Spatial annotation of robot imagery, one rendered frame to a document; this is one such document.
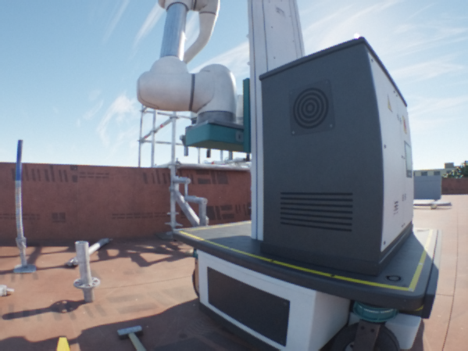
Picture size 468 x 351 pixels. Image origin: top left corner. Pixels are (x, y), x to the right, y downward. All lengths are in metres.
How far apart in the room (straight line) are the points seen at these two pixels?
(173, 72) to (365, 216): 0.76
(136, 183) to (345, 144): 2.15
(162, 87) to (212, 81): 0.18
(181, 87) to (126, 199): 1.72
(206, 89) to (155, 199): 1.78
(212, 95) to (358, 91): 0.53
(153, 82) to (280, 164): 0.53
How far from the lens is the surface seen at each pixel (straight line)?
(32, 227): 2.47
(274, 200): 0.63
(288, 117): 0.62
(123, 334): 0.86
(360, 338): 0.60
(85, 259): 1.06
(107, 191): 2.39
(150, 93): 0.88
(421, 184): 6.86
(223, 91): 0.89
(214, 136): 0.81
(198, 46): 1.28
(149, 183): 2.48
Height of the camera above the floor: 0.51
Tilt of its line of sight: 3 degrees up
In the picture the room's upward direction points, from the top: straight up
